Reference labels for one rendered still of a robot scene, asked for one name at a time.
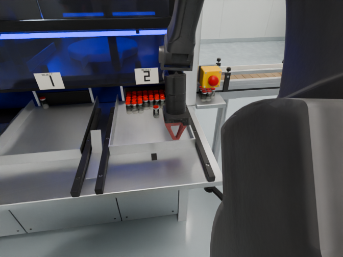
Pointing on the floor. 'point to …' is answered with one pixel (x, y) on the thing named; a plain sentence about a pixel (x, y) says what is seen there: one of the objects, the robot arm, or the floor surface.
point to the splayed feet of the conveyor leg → (214, 191)
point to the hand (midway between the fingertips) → (175, 138)
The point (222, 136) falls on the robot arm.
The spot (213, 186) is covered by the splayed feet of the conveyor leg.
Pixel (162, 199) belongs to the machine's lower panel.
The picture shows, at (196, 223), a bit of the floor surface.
